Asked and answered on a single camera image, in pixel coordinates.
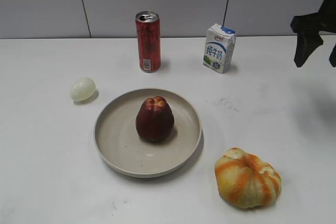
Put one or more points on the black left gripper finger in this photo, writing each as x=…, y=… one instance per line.
x=307, y=43

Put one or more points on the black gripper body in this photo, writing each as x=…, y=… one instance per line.
x=322, y=20

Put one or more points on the white egg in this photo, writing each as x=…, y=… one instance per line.
x=82, y=89

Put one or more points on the white milk carton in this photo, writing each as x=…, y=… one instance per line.
x=219, y=48

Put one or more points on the dark red apple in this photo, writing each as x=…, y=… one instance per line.
x=155, y=120

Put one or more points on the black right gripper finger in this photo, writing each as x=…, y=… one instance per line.
x=332, y=58

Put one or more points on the peeled orange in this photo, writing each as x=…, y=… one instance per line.
x=245, y=181

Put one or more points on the red soda can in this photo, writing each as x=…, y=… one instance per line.
x=149, y=40

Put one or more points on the beige round plate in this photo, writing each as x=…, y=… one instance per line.
x=122, y=149

